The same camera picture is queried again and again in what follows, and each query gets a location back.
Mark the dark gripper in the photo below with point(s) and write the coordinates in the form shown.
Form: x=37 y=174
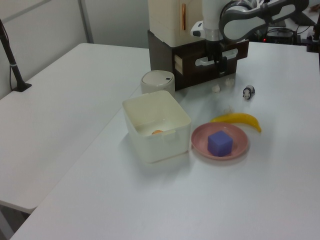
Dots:
x=213 y=48

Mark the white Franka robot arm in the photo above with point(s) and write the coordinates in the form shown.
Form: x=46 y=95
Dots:
x=240 y=27

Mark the dark brown drawer cabinet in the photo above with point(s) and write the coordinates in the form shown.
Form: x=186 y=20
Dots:
x=160 y=57

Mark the cream open plastic box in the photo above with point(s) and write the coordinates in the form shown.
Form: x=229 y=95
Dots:
x=155 y=147

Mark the crumpled white paper ball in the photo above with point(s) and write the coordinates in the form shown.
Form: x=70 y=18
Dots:
x=229 y=82
x=216 y=88

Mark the black and white panda toy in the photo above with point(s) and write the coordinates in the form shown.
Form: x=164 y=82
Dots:
x=248 y=92

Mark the yellow banana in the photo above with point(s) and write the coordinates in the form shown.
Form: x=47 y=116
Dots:
x=240 y=118

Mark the small white lidded bin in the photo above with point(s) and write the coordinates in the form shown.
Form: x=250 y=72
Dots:
x=156 y=80

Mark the black electronics box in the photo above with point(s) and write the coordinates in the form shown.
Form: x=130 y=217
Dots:
x=280 y=37

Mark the cream plastic storage unit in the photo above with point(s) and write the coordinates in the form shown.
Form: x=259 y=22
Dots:
x=162 y=22

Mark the pink plate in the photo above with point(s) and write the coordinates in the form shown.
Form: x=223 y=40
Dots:
x=200 y=137

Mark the purple cube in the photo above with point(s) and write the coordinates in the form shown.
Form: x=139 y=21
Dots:
x=220 y=143

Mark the toasted bread piece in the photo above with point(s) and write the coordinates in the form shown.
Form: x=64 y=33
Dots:
x=157 y=132

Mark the dark monitor stand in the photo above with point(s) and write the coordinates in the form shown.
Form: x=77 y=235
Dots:
x=303 y=17

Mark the black pole with clamp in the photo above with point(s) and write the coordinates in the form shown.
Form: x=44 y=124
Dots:
x=12 y=67

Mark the black camera stand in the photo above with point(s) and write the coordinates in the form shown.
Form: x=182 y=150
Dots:
x=313 y=40

